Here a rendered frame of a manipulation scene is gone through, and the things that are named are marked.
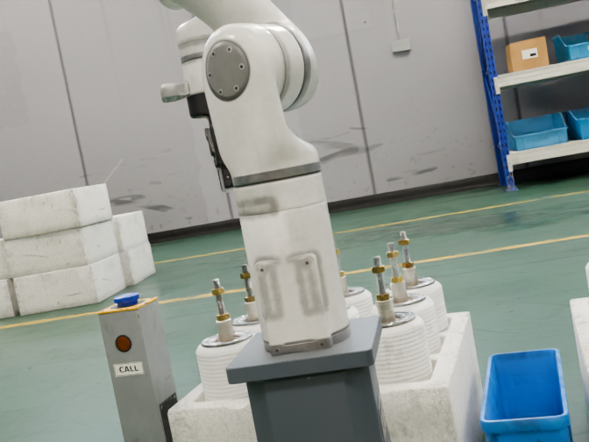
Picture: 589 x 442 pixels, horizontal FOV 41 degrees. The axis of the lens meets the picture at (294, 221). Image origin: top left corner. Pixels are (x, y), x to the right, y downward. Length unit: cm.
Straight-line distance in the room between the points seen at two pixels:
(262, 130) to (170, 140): 588
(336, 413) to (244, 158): 26
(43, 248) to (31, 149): 338
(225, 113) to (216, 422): 48
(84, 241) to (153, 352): 253
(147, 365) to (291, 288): 49
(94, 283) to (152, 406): 252
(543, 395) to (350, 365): 63
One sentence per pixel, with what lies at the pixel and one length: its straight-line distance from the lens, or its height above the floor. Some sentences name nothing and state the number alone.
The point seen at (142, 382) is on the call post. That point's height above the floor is 20.
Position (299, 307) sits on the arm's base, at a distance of 78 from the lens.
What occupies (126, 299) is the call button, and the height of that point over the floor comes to 33.
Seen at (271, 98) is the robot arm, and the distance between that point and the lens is 76.
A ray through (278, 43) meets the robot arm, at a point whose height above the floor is 60.
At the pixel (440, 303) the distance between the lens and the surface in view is 128.
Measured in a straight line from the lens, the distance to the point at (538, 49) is 568.
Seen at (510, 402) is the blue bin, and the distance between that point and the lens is 134.
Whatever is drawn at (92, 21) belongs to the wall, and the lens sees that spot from 694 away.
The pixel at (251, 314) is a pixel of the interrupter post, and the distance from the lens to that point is 124.
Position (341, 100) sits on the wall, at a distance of 633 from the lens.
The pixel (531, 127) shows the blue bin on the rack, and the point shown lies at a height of 39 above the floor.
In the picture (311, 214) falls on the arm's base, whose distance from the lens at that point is 77.
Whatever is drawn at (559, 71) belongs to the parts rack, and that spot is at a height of 74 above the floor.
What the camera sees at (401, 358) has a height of 21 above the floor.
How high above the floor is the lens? 49
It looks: 4 degrees down
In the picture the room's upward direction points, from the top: 11 degrees counter-clockwise
